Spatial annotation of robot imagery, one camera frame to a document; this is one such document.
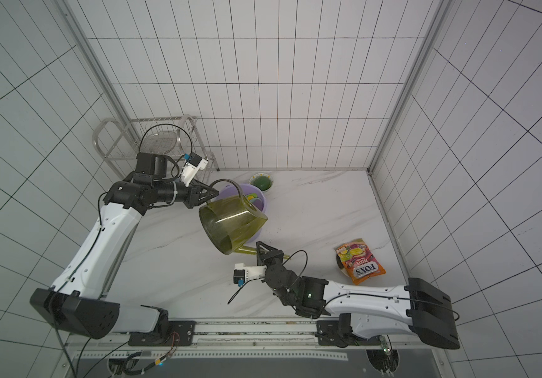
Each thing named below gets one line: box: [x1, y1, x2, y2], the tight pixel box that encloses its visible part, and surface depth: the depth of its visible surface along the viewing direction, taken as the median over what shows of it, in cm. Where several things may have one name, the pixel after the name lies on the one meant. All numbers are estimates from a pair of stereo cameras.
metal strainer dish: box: [145, 130, 185, 156], surface depth 95 cm
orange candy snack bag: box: [334, 237, 387, 286], surface depth 87 cm
